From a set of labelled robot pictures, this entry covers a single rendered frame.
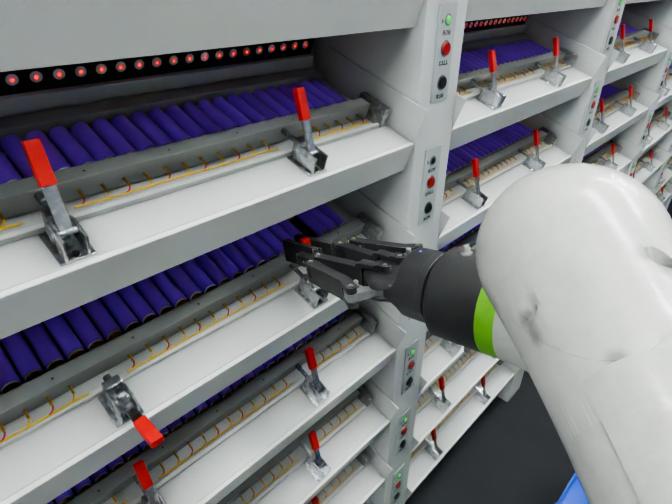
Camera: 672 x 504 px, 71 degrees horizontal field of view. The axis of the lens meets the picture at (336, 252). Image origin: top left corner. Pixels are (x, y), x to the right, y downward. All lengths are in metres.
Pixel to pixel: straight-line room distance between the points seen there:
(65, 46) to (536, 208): 0.32
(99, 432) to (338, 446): 0.51
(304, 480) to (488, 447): 0.87
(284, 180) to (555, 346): 0.36
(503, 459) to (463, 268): 1.25
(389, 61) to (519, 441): 1.32
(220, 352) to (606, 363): 0.43
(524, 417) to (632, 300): 1.55
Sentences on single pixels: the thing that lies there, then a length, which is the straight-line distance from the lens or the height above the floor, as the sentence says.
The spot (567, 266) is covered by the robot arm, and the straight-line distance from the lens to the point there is 0.25.
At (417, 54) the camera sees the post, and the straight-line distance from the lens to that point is 0.66.
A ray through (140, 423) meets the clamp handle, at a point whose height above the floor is 0.91.
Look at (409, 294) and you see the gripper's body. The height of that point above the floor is 1.01.
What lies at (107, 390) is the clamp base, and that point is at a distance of 0.53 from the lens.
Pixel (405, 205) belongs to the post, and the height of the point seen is 0.98.
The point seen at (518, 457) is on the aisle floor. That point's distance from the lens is 1.67.
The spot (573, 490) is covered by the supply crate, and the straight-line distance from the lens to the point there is 1.24.
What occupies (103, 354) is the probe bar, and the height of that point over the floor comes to 0.93.
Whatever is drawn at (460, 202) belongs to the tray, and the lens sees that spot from 0.94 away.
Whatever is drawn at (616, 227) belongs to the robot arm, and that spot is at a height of 1.17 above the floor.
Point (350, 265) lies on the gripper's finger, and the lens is 0.53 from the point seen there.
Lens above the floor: 1.27
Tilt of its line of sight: 30 degrees down
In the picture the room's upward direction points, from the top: straight up
